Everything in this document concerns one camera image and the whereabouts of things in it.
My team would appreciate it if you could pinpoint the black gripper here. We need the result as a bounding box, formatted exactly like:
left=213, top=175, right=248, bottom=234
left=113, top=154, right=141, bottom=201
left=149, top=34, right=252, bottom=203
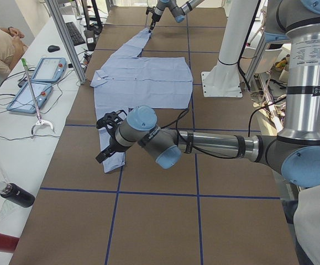
left=146, top=7, right=162, bottom=33
left=96, top=110, right=129, bottom=163

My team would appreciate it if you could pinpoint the black keyboard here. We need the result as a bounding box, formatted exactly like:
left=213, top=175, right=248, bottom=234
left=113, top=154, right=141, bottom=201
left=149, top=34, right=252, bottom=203
left=65, top=22, right=85, bottom=46

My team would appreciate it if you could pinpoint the upper blue teach pendant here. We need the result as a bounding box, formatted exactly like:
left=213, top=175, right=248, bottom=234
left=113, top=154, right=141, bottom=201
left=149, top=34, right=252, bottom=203
left=31, top=57, right=67, bottom=83

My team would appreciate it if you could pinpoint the aluminium frame post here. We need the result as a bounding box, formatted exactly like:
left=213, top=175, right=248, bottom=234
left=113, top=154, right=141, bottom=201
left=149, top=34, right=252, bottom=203
left=45, top=0, right=86, bottom=84

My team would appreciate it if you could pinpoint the black computer mouse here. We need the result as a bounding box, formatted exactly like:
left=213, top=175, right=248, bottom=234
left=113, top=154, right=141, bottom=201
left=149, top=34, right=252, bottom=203
left=47, top=45, right=60, bottom=52

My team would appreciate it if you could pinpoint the lower blue teach pendant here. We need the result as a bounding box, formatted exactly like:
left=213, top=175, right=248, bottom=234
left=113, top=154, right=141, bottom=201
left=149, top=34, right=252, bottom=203
left=7, top=82, right=53, bottom=114

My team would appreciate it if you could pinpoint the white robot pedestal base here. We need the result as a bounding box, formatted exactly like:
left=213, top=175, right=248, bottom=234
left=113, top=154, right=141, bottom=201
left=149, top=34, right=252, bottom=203
left=201, top=0, right=260, bottom=98

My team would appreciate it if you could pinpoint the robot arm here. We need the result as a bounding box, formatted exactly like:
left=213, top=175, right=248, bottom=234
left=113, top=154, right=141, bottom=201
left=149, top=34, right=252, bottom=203
left=146, top=0, right=203, bottom=33
left=96, top=1, right=320, bottom=188

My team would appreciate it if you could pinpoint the blue teach pendant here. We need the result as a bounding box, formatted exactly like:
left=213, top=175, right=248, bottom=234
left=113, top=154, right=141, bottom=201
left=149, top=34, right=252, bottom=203
left=7, top=82, right=53, bottom=114
left=31, top=57, right=67, bottom=83

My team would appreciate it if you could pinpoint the blue striped button shirt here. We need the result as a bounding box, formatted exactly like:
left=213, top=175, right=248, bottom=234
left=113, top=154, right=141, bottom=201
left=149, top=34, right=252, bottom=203
left=91, top=28, right=193, bottom=172

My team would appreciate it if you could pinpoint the reacher grabber stick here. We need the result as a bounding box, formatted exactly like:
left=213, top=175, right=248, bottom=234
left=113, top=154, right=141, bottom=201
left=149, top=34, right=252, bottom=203
left=21, top=58, right=54, bottom=137

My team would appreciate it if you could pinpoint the black water bottle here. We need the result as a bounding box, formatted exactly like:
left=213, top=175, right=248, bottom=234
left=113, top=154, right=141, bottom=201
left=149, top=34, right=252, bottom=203
left=0, top=181, right=35, bottom=208

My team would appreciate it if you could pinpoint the person in beige shirt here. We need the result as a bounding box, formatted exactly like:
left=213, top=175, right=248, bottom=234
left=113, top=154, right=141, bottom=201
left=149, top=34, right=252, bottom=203
left=0, top=26, right=28, bottom=78

